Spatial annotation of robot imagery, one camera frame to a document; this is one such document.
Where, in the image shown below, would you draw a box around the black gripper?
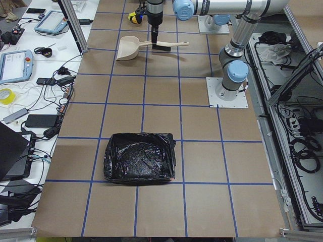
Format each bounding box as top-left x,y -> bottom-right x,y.
147,2 -> 164,49

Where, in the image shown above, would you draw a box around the white hand brush black bristles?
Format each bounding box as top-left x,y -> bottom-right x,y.
152,41 -> 189,51

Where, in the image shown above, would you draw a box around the beige plastic dustpan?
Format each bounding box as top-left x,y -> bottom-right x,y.
117,36 -> 152,61

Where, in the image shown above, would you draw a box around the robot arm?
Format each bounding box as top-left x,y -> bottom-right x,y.
216,14 -> 260,101
173,0 -> 288,57

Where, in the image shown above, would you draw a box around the black bag lined bin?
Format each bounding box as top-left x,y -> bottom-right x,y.
103,133 -> 176,186

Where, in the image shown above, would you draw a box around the yellow green sponge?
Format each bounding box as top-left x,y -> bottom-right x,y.
128,12 -> 136,21

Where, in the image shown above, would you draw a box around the far blue teach pendant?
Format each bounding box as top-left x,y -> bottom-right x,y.
34,10 -> 68,35

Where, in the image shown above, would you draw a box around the blue teach pendant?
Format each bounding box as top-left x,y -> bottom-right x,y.
1,50 -> 33,84
34,10 -> 68,35

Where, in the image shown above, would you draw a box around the small black bowl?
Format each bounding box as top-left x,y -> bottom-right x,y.
40,48 -> 52,58

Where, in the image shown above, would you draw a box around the black scissors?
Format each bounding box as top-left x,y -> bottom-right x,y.
33,43 -> 55,54

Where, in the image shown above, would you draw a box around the crumpled white cloth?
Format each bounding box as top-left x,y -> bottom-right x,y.
260,44 -> 291,65

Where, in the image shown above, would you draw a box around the black smartphone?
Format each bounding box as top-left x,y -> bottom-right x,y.
26,8 -> 46,14

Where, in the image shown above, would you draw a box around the black power brick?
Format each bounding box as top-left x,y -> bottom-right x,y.
25,114 -> 58,128

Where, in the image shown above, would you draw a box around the near blue teach pendant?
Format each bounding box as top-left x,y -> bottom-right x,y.
1,50 -> 33,84

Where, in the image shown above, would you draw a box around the yellow tape roll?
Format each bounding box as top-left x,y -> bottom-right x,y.
0,88 -> 16,105

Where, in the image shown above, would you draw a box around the grey usb hub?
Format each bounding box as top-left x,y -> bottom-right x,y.
3,108 -> 29,124

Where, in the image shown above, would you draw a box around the black laptop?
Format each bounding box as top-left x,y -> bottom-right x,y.
1,123 -> 36,182

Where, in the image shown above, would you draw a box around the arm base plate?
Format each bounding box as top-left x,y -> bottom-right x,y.
206,77 -> 248,109
198,14 -> 230,35

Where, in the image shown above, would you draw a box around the aluminium frame post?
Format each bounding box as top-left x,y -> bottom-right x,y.
58,0 -> 88,54

